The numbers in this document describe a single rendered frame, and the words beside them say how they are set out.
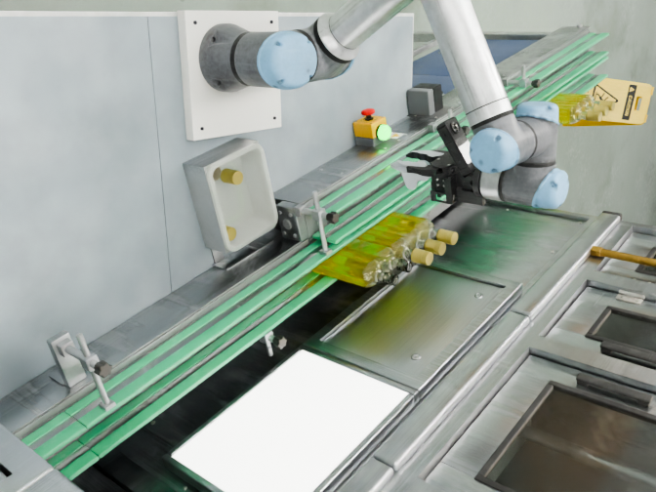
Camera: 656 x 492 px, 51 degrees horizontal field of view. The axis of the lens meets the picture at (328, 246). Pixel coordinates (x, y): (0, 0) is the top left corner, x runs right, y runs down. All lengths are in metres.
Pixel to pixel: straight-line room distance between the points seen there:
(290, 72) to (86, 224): 0.52
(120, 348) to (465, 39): 0.91
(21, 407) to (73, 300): 0.24
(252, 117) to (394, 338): 0.63
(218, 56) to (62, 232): 0.50
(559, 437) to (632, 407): 0.17
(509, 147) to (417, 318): 0.66
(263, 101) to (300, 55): 0.28
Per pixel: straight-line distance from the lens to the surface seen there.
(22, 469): 1.04
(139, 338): 1.52
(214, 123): 1.62
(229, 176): 1.63
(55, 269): 1.48
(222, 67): 1.55
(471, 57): 1.19
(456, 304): 1.74
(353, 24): 1.48
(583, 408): 1.51
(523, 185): 1.31
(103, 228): 1.52
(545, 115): 1.28
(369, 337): 1.65
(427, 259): 1.67
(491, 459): 1.39
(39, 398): 1.46
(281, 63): 1.44
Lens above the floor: 2.02
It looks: 39 degrees down
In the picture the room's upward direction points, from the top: 105 degrees clockwise
